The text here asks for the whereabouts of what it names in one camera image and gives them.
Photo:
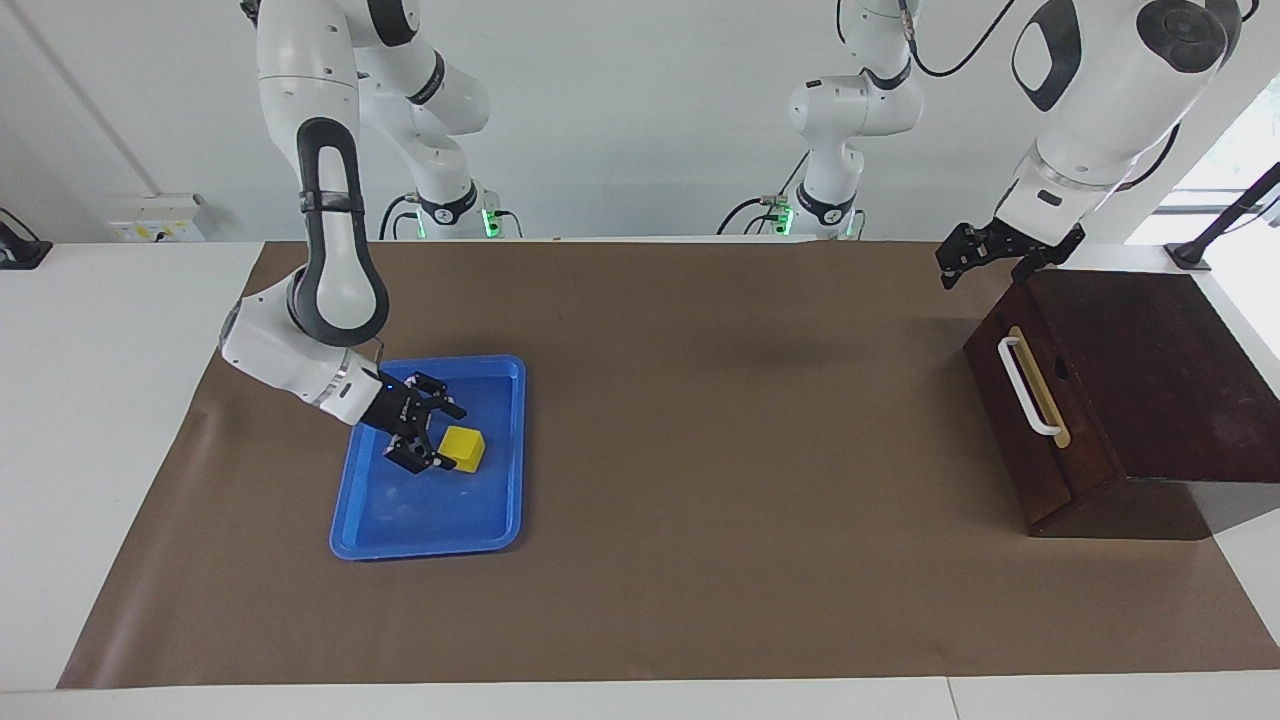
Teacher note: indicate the black mounting stand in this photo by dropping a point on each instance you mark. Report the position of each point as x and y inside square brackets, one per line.
[1188, 255]

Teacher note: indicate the white wall socket box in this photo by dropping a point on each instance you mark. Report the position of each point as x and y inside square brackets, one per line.
[160, 220]

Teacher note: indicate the dark brown wooden cabinet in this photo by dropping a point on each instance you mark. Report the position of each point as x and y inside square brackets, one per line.
[1180, 380]

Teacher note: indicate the yellow cube block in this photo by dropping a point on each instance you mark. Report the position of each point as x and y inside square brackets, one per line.
[465, 450]

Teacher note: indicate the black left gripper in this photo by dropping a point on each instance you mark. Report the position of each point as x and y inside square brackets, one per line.
[1010, 245]

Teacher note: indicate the bright window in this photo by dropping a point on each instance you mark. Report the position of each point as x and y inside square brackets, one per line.
[1235, 150]

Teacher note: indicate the blue plastic tray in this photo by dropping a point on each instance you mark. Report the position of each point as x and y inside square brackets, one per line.
[430, 515]

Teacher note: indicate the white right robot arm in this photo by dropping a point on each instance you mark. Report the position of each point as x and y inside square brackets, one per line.
[285, 100]

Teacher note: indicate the wooden drawer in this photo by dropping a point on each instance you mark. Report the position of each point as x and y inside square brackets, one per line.
[1080, 415]

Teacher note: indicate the brown table mat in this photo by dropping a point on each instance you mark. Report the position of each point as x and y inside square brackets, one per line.
[700, 500]

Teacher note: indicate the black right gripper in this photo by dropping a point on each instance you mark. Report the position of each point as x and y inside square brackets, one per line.
[392, 410]

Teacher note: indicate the black table clamp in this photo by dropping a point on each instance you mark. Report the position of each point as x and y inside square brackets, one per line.
[20, 255]

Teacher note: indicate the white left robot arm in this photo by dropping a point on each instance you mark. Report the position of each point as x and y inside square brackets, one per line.
[1120, 90]

